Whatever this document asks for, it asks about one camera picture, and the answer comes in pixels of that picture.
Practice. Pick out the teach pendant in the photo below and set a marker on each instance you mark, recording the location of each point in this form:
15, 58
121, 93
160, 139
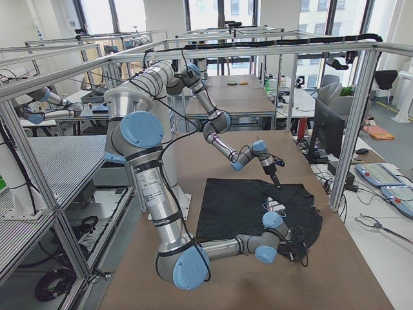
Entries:
378, 175
400, 197

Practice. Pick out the orange cushion on floor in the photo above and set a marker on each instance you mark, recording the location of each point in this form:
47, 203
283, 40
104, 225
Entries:
377, 133

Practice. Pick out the black t-shirt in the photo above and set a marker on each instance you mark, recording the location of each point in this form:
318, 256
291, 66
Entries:
236, 206

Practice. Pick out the near teach pendant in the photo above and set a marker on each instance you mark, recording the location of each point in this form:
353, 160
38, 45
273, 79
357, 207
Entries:
400, 197

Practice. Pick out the aluminium cell frame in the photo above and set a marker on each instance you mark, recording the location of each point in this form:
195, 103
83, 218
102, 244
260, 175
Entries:
287, 44

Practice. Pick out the grabber reaching tool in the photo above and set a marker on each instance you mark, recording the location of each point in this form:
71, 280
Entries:
371, 222

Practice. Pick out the black computer monitor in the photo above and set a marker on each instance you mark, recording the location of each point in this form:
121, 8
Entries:
327, 134

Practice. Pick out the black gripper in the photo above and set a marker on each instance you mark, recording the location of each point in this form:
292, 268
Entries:
270, 171
293, 248

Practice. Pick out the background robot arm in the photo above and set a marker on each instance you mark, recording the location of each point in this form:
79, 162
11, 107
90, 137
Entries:
58, 107

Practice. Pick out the striped metal work table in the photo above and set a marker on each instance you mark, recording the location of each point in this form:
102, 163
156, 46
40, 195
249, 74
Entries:
65, 161

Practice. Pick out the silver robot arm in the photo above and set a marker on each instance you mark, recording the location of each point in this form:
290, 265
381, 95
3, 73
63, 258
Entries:
135, 136
219, 121

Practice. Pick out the black office chair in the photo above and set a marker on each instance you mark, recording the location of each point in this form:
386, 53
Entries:
385, 79

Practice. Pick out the far teach pendant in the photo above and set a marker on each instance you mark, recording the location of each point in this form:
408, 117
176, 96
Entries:
378, 175

